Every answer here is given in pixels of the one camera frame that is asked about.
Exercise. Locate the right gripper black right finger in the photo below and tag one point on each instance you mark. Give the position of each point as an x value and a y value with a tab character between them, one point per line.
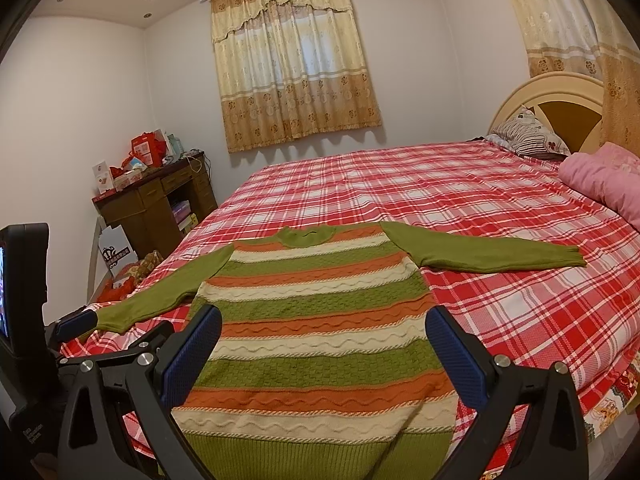
553	440

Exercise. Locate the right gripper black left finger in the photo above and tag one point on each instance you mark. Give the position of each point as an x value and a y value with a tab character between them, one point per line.
150	378

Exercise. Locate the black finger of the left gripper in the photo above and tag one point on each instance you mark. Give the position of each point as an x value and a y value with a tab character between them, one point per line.
72	326

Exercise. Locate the green orange striped knit sweater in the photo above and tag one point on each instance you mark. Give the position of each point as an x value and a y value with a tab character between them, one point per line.
323	369

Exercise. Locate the phone mounted on left gripper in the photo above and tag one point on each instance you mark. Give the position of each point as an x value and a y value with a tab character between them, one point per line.
24	249

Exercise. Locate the white printed paper bag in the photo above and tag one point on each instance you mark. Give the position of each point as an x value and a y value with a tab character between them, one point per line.
116	250

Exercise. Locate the red white plaid bed sheet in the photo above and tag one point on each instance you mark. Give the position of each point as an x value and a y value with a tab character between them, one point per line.
585	316

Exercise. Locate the dark brown wooden desk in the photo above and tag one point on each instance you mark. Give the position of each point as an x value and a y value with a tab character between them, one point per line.
147	210

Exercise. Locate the white card box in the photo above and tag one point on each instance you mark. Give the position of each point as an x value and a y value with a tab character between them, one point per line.
104	179

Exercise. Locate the red gift box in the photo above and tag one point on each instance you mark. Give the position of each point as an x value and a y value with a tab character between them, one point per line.
150	148

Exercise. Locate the pink folded quilt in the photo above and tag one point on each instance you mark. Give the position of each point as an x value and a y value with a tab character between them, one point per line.
610	177

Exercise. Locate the striped floral pillow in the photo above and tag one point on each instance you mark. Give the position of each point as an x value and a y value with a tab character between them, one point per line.
526	136

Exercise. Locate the beige floral window curtain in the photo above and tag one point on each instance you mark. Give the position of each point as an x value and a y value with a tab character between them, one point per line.
288	69

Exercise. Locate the cream wooden headboard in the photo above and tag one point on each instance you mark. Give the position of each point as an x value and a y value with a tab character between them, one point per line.
568	103

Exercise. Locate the beige floral side curtain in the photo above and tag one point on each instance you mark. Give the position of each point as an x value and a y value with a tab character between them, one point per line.
587	37

